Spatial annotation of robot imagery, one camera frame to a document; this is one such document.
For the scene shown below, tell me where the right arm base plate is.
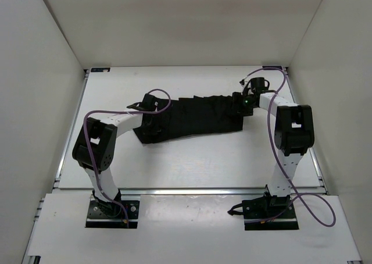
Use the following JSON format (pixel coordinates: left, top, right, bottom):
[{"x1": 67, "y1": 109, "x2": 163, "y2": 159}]
[{"x1": 227, "y1": 194, "x2": 299, "y2": 231}]

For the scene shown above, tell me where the aluminium side rail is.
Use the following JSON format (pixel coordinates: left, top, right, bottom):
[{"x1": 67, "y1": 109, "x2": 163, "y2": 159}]
[
  {"x1": 285, "y1": 67, "x2": 328, "y2": 195},
  {"x1": 52, "y1": 69, "x2": 90, "y2": 189}
]

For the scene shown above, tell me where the right blue corner label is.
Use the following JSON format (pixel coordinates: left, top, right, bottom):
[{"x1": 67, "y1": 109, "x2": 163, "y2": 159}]
[{"x1": 262, "y1": 65, "x2": 283, "y2": 70}]

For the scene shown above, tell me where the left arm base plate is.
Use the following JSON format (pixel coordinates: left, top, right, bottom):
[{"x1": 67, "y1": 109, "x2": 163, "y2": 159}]
[{"x1": 85, "y1": 199, "x2": 140, "y2": 229}]

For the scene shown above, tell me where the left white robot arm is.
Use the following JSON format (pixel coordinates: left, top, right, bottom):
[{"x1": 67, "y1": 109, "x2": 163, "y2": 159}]
[{"x1": 72, "y1": 90, "x2": 171, "y2": 216}]

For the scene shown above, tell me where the black pleated skirt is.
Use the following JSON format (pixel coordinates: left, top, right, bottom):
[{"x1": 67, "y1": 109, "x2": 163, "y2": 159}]
[{"x1": 134, "y1": 95, "x2": 244, "y2": 144}]

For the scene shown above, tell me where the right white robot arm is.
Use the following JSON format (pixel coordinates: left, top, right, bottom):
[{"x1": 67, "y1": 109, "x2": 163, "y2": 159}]
[{"x1": 233, "y1": 77, "x2": 314, "y2": 218}]

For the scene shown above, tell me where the right aluminium side rail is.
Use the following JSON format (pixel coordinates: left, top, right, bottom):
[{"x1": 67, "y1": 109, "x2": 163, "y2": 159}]
[{"x1": 285, "y1": 67, "x2": 328, "y2": 195}]

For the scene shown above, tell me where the aluminium front rail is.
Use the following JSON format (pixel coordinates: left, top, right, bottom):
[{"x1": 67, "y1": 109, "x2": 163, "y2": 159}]
[{"x1": 120, "y1": 188, "x2": 265, "y2": 195}]

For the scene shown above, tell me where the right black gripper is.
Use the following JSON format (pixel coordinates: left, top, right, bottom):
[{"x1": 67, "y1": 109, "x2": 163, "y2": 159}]
[{"x1": 228, "y1": 93, "x2": 257, "y2": 118}]

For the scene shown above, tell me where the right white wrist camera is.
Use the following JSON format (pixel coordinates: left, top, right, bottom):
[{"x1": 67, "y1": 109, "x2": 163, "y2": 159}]
[{"x1": 239, "y1": 77, "x2": 251, "y2": 96}]

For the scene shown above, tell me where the left blue corner label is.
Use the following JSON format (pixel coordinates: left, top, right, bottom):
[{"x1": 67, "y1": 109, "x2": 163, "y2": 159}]
[{"x1": 90, "y1": 67, "x2": 110, "y2": 73}]

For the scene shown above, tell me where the blue corner label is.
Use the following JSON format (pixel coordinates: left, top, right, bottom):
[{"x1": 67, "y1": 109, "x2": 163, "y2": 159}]
[
  {"x1": 90, "y1": 67, "x2": 110, "y2": 73},
  {"x1": 262, "y1": 65, "x2": 283, "y2": 70}
]

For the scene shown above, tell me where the left aluminium side rail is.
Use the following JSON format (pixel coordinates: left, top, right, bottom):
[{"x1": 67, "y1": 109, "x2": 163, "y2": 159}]
[{"x1": 52, "y1": 69, "x2": 90, "y2": 189}]

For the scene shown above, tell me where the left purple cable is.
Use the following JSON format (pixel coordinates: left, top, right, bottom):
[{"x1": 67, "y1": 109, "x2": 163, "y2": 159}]
[{"x1": 83, "y1": 88, "x2": 171, "y2": 223}]

